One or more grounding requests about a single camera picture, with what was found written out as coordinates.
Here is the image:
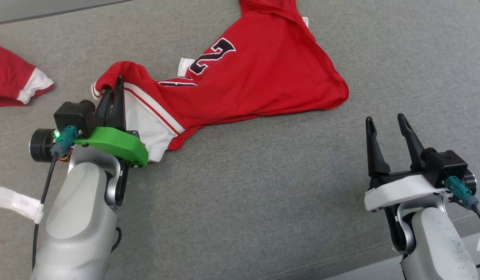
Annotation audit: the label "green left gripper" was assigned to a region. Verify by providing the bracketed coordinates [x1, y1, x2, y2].
[74, 75, 149, 168]

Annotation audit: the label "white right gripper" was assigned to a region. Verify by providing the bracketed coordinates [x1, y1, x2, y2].
[364, 113, 450, 212]

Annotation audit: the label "red shorts with white stripe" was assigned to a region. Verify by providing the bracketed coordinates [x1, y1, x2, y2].
[0, 43, 55, 109]

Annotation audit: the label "red numbered sports jersey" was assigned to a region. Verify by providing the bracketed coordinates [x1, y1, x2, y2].
[91, 0, 350, 163]

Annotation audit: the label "grey fabric sofa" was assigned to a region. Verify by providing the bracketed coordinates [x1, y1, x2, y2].
[0, 0, 480, 280]

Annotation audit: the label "teal left camera connector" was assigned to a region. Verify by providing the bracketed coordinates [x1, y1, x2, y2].
[50, 125, 79, 157]

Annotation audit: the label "teal camera connector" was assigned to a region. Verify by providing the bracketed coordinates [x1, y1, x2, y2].
[445, 175, 479, 209]
[50, 125, 79, 157]

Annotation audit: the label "teal right camera connector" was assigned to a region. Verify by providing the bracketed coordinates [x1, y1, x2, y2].
[445, 175, 479, 209]

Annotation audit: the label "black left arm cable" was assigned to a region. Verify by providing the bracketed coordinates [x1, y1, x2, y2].
[31, 155, 60, 271]

